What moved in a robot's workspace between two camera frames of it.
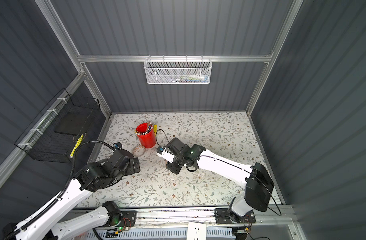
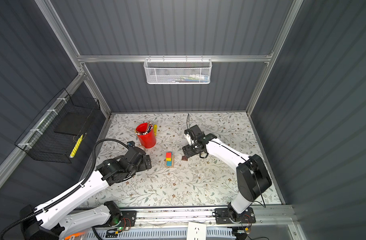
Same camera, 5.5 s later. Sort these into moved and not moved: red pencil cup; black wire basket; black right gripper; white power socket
Moved: black right gripper
Not moved: black wire basket; red pencil cup; white power socket
